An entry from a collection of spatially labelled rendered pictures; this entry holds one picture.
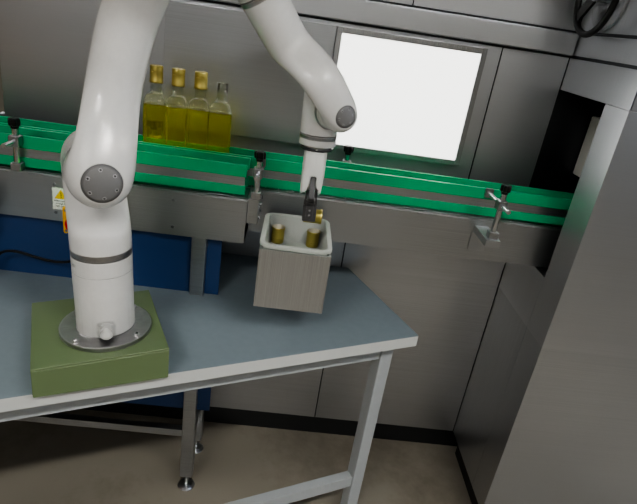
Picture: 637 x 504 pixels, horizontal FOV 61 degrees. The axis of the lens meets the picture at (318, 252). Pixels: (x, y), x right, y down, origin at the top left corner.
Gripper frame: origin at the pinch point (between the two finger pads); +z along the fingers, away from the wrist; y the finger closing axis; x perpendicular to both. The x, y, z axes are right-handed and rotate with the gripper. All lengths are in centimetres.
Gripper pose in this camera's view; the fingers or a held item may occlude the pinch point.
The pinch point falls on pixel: (309, 210)
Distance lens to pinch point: 128.9
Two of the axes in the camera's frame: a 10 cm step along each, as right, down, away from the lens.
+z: -1.2, 9.1, 4.0
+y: -0.1, 4.0, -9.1
